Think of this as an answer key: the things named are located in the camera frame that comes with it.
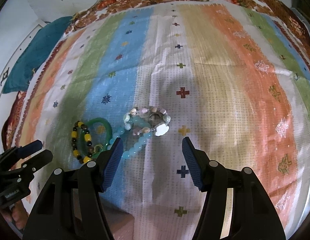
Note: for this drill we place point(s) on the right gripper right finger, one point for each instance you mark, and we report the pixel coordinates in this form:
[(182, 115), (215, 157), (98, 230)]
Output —
[(253, 214)]

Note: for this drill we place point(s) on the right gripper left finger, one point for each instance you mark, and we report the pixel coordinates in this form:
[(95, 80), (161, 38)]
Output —
[(69, 205)]

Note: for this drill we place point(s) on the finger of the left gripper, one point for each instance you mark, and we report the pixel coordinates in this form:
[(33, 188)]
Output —
[(28, 149), (35, 163)]

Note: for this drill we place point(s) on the green jade bangle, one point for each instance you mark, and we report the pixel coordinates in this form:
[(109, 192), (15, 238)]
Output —
[(101, 132)]

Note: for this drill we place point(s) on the silver metal tin box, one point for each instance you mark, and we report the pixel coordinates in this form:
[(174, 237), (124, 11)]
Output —
[(120, 223)]

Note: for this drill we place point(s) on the person's left hand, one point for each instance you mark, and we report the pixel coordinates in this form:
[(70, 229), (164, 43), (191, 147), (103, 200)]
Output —
[(17, 214)]

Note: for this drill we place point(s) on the white headboard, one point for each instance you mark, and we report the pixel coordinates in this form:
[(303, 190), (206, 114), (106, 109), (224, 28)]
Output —
[(6, 101)]

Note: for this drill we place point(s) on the teal pillow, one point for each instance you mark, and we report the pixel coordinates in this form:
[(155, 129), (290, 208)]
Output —
[(35, 54)]

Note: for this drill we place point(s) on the striped colourful woven mat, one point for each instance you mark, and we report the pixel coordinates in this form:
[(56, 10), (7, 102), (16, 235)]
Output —
[(232, 80)]

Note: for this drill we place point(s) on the brown floral blanket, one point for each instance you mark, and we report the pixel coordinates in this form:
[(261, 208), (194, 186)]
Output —
[(295, 21)]

